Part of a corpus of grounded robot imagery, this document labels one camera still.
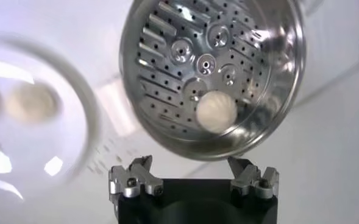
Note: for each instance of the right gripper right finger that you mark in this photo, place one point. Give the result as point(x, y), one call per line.
point(247, 178)

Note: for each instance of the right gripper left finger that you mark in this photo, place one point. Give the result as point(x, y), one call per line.
point(147, 181)

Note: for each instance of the white steamed baozi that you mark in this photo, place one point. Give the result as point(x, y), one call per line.
point(216, 112)
point(33, 102)

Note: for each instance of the stainless steel steamer basket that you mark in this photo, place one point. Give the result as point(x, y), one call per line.
point(173, 70)

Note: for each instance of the large white round plate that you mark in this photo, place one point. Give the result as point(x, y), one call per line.
point(60, 143)

